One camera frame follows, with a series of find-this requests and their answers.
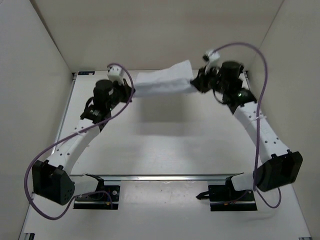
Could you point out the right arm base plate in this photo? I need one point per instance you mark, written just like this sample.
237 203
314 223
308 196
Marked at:
223 198

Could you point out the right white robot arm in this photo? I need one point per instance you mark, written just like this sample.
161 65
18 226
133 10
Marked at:
279 165

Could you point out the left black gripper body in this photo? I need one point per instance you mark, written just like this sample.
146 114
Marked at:
114 99

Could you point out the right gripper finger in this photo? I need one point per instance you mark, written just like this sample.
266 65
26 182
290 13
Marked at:
201 85
203 74

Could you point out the left blue label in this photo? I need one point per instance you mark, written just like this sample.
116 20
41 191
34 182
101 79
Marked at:
86 73

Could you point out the white skirt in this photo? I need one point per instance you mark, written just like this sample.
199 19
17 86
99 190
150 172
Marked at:
173 80

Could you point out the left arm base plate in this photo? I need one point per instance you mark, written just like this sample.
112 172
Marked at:
100 201

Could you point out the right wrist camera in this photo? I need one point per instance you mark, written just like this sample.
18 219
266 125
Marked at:
210 56

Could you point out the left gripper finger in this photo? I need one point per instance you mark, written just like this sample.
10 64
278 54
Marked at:
129 90
125 97

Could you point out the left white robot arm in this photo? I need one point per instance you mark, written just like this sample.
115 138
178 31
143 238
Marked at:
51 178

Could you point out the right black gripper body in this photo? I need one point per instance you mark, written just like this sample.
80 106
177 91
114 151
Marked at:
216 85

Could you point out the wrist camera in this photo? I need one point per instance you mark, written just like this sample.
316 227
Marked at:
115 74
210 56

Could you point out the aluminium rail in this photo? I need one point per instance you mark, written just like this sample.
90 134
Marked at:
167 177

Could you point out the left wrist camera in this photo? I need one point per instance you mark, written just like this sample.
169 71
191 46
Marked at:
115 74

